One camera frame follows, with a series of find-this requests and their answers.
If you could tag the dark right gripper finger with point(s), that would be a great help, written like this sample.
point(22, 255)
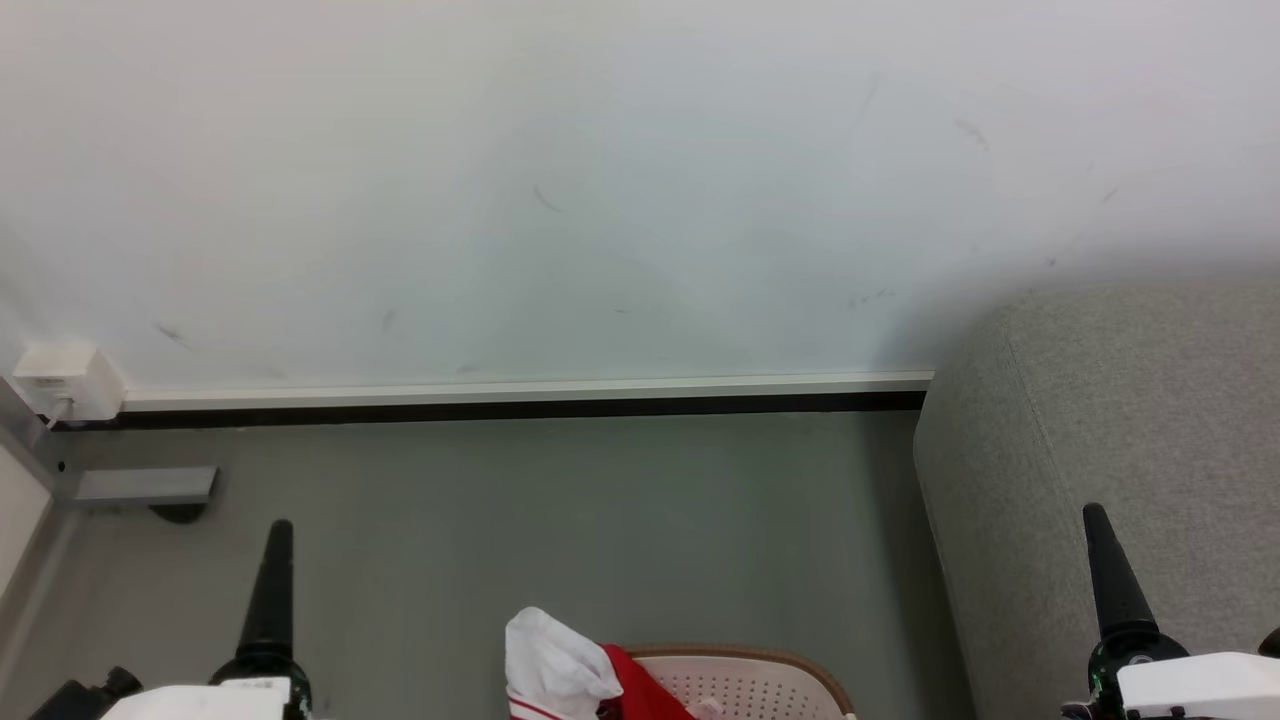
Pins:
point(1272, 643)
point(1118, 590)

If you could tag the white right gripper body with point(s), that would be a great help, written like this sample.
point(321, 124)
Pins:
point(1200, 688)

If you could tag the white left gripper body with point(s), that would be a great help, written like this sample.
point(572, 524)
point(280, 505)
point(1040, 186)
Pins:
point(200, 702)

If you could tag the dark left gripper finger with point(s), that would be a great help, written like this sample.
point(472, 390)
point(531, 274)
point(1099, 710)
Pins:
point(270, 600)

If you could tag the beige perforated laundry basket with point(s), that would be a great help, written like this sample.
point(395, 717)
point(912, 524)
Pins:
point(750, 685)

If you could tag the black round floor foot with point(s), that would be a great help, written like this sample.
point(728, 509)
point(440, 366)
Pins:
point(178, 513)

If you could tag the grey fabric sofa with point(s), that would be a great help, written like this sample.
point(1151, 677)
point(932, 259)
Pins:
point(1120, 450)

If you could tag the white garment with red stripes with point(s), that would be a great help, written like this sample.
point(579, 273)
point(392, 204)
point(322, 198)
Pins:
point(555, 665)

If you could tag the white and black baseboard strip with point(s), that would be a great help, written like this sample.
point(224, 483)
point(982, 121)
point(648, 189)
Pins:
point(520, 397)

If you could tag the small pink garment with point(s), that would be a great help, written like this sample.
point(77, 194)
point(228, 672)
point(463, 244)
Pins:
point(706, 709)

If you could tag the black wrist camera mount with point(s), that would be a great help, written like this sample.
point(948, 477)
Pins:
point(82, 697)

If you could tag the grey metal foot bracket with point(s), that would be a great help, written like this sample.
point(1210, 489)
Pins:
point(146, 485)

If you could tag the grey metal partition frame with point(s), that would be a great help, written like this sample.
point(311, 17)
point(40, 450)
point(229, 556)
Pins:
point(28, 470)

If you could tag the white wall power adapter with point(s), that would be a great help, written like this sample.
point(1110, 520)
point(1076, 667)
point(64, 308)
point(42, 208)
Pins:
point(68, 384)

